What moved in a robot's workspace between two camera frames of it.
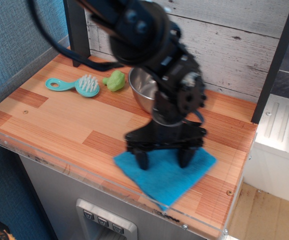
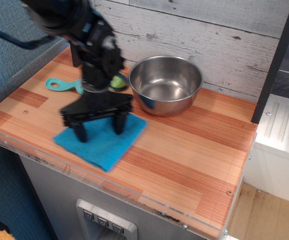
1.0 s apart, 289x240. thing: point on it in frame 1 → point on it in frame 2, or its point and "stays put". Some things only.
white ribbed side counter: (276, 162) stays put
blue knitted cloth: (165, 181) → (104, 149)
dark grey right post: (281, 49) stays put
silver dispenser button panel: (96, 223) stays put
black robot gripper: (167, 129) → (96, 104)
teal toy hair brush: (87, 85) stays put
